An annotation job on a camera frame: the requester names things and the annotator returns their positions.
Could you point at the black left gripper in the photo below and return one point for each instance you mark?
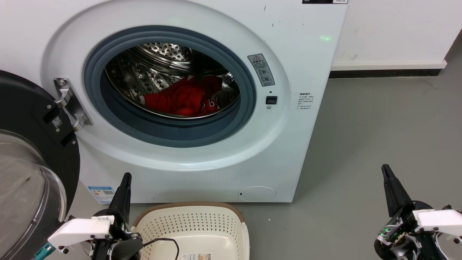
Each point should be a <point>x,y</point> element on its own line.
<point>124,249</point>

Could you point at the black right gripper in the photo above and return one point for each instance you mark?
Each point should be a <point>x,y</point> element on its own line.
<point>404,220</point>

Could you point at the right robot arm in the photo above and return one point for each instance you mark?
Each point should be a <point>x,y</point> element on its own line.
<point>447,207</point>

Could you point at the cream perforated laundry basket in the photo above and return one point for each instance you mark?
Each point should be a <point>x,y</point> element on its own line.
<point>202,224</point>

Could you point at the printed paper product label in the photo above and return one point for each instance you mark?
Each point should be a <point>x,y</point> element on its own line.
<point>196,256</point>

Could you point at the black washer door with glass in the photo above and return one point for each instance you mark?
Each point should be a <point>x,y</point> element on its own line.
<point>21,108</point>

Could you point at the blue energy label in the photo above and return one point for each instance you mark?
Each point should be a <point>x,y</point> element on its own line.
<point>101,194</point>

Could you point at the grey rubber door seal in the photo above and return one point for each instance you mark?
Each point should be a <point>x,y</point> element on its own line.
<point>162,133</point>

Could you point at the QR code sticker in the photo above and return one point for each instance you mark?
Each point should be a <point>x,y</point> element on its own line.
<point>57,122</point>

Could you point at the metal door hinge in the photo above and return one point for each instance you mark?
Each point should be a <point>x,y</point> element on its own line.
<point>72,104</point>

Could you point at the perforated steel drum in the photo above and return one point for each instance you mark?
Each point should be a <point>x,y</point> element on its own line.
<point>144,79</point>

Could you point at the small text sticker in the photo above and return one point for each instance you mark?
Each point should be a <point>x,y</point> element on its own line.
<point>305,101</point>

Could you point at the white and black baseboard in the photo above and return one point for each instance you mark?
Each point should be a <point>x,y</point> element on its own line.
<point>386,65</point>

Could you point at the round filter cover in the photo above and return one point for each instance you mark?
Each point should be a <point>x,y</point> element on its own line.
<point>257,194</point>

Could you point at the black door latch socket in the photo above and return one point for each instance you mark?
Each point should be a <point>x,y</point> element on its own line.
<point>271,100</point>

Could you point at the white front-load washing machine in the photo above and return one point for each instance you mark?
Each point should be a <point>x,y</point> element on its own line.
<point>306,54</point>

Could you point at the grey warning sticker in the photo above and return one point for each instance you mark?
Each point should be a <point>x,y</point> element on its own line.
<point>261,69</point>

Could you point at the black panel label strip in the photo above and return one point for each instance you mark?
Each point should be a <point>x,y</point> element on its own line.
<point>325,1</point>

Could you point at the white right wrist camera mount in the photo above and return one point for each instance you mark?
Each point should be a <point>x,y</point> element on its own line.
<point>438,220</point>

